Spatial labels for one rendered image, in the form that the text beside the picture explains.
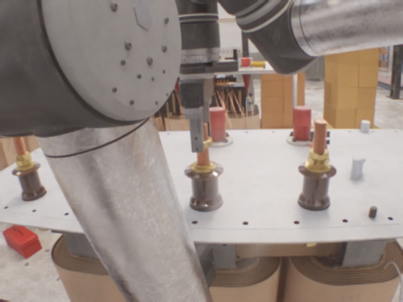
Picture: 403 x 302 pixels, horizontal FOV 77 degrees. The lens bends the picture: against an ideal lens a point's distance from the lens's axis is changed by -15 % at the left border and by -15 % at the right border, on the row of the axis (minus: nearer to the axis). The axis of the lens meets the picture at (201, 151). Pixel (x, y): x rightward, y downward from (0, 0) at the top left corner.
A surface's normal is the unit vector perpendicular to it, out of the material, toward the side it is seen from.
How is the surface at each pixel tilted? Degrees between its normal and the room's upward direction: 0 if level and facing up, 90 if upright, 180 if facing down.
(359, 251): 90
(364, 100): 90
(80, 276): 90
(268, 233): 11
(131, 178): 91
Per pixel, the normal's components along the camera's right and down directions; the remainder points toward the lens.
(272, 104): -0.15, 0.36
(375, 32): -0.47, 0.85
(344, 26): -0.66, 0.63
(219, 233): -0.10, -0.85
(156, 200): 0.80, 0.11
